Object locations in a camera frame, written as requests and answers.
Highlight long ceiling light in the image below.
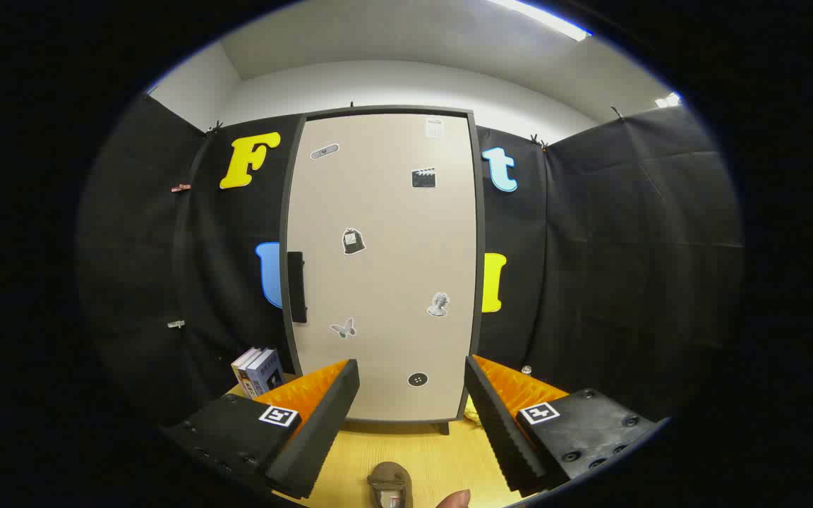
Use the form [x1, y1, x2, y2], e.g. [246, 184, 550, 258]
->
[488, 0, 591, 42]

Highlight dark grey shoe cabinet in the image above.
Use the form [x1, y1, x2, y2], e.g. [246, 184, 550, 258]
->
[279, 106, 486, 435]

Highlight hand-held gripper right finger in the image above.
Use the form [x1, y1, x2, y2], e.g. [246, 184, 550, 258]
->
[464, 354, 661, 498]

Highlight black backdrop cloth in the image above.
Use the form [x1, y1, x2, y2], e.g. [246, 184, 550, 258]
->
[78, 92, 745, 431]

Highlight blue book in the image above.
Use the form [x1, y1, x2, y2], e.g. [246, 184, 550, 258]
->
[246, 349, 284, 397]

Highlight black cabinet door handle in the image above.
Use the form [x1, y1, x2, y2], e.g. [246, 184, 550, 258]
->
[287, 251, 307, 324]

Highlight white book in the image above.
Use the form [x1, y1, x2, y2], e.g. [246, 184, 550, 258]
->
[231, 347, 263, 396]

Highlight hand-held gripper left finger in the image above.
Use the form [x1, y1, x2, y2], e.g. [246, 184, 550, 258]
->
[163, 358, 361, 500]

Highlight brown fuzzy shoe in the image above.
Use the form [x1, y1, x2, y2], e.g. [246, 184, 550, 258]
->
[368, 462, 413, 508]

